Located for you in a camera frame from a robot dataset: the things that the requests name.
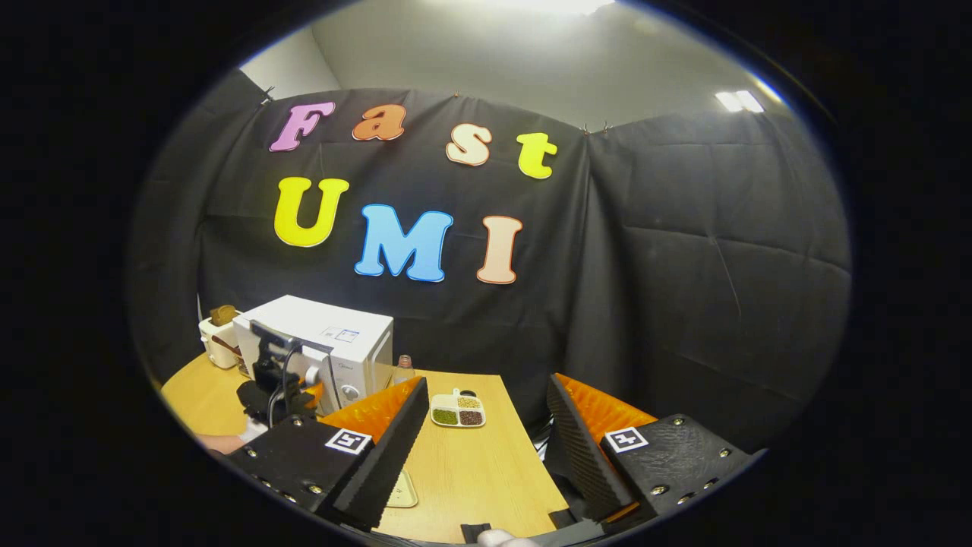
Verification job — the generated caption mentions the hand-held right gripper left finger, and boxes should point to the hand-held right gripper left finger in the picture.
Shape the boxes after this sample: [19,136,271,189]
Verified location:
[228,376,431,533]

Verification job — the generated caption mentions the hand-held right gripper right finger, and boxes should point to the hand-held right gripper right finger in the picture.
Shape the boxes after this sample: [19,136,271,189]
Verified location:
[547,372,764,533]

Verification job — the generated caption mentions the white toaster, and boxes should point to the white toaster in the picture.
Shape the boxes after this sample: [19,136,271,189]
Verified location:
[199,308,242,370]

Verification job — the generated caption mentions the large ceiling light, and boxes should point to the large ceiling light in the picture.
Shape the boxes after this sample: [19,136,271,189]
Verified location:
[486,0,616,16]

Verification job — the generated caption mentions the white microwave oven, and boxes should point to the white microwave oven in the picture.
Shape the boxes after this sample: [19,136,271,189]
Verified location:
[233,295,396,417]

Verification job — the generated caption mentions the left hand-held gripper cable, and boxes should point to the left hand-held gripper cable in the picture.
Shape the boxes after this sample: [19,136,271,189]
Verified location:
[266,349,341,426]

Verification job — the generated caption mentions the pale green plate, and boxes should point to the pale green plate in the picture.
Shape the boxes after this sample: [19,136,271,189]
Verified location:
[386,470,419,509]

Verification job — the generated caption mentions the black backdrop cloth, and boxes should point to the black backdrop cloth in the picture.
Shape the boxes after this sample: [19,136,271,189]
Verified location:
[125,68,853,457]

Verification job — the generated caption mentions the small ceiling light panel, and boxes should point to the small ceiling light panel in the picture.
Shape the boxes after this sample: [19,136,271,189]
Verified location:
[714,90,765,114]

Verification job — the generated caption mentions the divided dish of beans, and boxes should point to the divided dish of beans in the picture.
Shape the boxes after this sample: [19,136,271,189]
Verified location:
[430,389,487,428]

